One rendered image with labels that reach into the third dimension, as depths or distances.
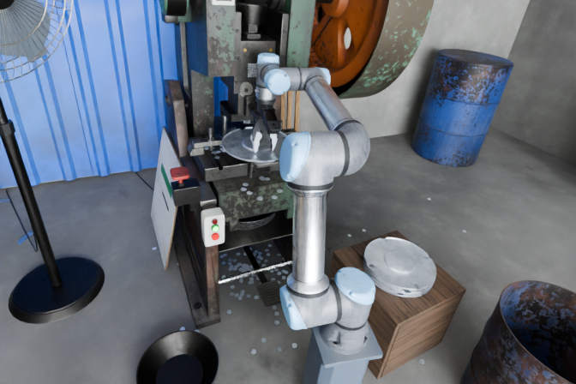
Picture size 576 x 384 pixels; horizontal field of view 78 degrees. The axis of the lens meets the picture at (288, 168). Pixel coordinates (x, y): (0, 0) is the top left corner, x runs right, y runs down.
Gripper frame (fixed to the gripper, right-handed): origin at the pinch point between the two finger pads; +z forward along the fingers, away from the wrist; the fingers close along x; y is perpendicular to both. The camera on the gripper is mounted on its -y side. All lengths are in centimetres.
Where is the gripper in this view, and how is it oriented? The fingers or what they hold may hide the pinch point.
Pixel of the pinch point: (264, 149)
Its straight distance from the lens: 138.0
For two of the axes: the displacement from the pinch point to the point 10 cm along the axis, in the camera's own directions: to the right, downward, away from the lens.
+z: -0.9, 8.7, 4.9
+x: -9.0, 1.3, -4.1
